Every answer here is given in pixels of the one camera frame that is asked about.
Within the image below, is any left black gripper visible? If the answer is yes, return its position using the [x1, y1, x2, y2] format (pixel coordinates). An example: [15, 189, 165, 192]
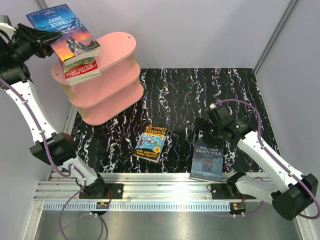
[6, 22, 63, 62]

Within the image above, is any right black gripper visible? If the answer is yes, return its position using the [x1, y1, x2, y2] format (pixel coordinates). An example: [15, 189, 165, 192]
[188, 117, 224, 150]

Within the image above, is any Jane Eyre blue book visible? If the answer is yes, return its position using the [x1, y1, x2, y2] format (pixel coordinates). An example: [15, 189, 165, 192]
[26, 4, 100, 65]

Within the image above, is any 169-Storey Treehouse black book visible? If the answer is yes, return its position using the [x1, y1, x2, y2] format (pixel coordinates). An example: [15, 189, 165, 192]
[132, 123, 169, 163]

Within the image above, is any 13-Storey Treehouse red book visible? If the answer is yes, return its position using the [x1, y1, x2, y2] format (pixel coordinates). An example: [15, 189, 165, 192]
[60, 57, 101, 84]

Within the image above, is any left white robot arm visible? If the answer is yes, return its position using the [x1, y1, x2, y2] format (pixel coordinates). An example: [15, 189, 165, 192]
[0, 15, 110, 199]

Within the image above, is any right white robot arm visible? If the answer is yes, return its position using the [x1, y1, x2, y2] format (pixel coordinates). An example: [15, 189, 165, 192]
[189, 104, 319, 221]

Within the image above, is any Nineteen Eighty-Four blue book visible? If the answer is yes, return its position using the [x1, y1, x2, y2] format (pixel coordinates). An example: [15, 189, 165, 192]
[189, 140, 224, 183]

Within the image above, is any black marble table mat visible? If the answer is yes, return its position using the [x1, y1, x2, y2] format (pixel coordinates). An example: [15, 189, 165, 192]
[71, 68, 278, 173]

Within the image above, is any pink three-tier shelf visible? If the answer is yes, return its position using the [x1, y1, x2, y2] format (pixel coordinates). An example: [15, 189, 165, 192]
[51, 32, 144, 126]

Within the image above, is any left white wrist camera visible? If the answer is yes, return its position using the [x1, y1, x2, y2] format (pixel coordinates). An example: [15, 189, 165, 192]
[0, 14, 15, 35]

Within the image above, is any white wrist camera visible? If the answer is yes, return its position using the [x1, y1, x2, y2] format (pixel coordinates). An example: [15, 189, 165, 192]
[209, 103, 217, 110]
[0, 14, 15, 35]

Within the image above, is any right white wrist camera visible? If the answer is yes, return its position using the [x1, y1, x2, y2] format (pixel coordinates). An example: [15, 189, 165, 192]
[209, 103, 217, 110]

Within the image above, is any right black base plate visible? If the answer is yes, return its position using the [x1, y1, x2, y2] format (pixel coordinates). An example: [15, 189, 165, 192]
[208, 183, 244, 200]

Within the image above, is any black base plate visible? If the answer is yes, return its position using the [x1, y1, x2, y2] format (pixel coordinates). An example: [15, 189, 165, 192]
[208, 183, 244, 200]
[79, 183, 124, 200]

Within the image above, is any slotted white cable duct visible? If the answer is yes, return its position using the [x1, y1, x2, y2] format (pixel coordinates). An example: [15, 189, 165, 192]
[44, 201, 231, 212]

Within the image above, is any aluminium rail frame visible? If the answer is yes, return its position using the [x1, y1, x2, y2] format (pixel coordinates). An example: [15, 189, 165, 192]
[24, 171, 272, 240]

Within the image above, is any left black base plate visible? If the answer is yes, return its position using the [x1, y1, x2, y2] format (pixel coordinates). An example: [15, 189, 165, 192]
[79, 183, 124, 200]

